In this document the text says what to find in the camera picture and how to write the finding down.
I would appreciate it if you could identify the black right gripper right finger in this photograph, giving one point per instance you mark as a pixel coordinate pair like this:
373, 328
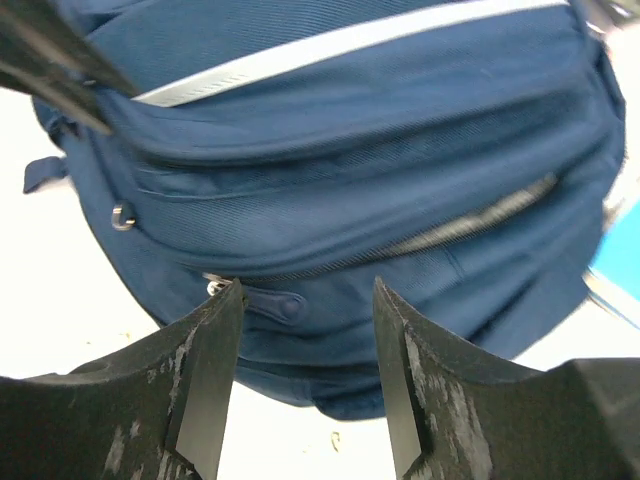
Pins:
455, 411

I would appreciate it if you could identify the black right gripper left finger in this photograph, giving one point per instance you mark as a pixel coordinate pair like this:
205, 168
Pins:
155, 409

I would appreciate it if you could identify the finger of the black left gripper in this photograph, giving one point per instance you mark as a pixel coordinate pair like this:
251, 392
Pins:
41, 55

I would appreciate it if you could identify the navy blue student backpack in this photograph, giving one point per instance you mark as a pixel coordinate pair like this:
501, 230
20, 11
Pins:
459, 150

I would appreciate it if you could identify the teal blue hardcover book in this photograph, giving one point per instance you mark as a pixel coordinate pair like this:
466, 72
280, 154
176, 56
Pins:
613, 275

